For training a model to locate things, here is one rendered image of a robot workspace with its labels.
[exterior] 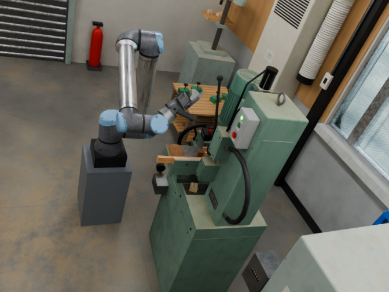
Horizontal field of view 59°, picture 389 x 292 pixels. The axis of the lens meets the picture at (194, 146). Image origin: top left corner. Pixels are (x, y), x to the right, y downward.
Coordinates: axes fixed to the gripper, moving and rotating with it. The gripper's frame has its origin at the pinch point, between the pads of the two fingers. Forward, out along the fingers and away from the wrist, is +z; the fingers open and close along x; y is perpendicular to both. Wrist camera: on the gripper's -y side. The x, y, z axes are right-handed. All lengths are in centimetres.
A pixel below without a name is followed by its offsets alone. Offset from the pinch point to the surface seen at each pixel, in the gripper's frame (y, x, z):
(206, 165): -29.8, -8.4, -22.1
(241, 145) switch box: -21.9, -35.4, -10.2
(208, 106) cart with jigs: -44, 147, 52
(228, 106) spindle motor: -12.6, -5.8, 6.9
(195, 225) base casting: -53, -7, -44
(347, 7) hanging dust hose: -24, 49, 158
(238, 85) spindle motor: -4.6, -14.4, 13.7
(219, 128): -15.0, -18.6, -8.6
